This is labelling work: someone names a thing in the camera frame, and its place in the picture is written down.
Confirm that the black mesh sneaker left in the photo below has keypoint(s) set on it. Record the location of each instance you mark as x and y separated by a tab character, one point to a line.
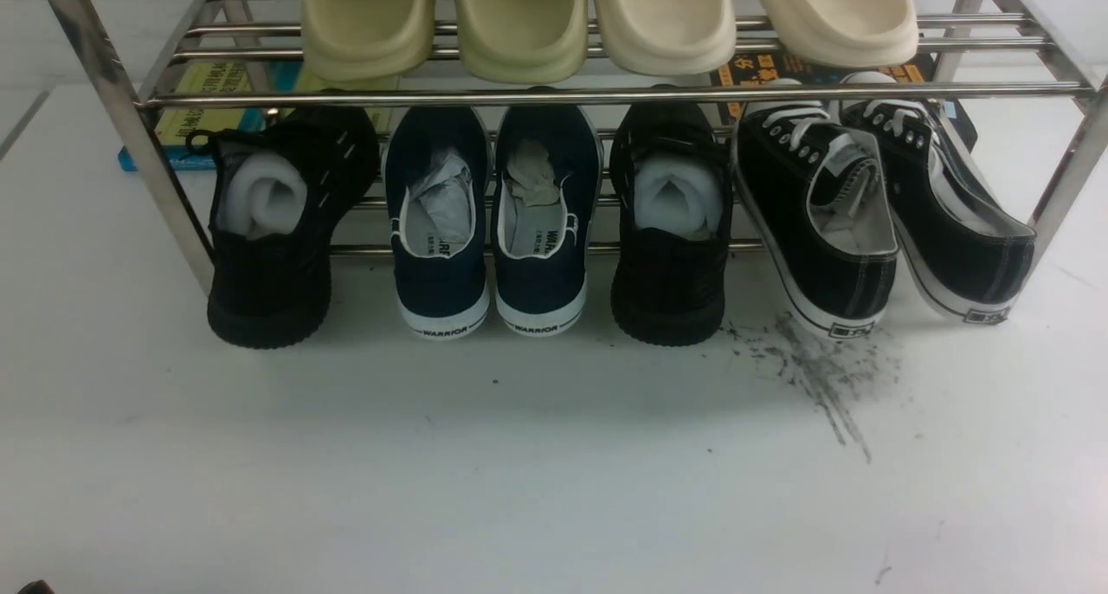
279	195

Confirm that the navy canvas shoe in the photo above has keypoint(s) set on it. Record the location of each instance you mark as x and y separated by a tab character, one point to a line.
549	162
435	173

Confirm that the navy canvas shoe right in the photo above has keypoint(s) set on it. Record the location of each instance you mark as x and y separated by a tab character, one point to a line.
549	162

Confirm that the black mesh sneaker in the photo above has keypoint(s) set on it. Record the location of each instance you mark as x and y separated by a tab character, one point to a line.
676	206
279	195

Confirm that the olive green slipper right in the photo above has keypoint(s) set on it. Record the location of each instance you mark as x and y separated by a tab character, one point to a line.
532	42

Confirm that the navy canvas shoe left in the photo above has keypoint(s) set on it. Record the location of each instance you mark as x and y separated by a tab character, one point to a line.
435	173

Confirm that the black canvas sneaker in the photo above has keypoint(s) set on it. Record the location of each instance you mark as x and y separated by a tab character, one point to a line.
968	256
815	190

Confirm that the olive green slipper left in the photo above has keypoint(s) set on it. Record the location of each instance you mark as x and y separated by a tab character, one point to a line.
355	40

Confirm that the cream slipper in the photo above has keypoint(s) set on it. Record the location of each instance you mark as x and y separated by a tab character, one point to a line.
858	34
667	37

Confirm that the cream slipper left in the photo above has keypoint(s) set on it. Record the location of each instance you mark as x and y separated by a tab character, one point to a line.
667	37

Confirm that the cream slipper right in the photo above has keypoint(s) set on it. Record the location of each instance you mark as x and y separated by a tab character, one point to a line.
858	34

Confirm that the black and orange book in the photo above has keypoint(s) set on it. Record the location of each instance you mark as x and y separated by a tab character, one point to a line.
752	70

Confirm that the stainless steel shoe rack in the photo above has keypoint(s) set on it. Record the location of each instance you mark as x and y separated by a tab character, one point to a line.
220	56

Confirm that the olive green slipper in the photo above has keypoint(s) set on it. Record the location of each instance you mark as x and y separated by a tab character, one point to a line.
355	40
532	42

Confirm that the dark object at corner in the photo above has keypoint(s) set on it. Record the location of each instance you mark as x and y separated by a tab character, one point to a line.
36	587

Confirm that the black mesh sneaker right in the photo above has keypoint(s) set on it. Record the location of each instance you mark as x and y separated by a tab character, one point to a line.
676	206

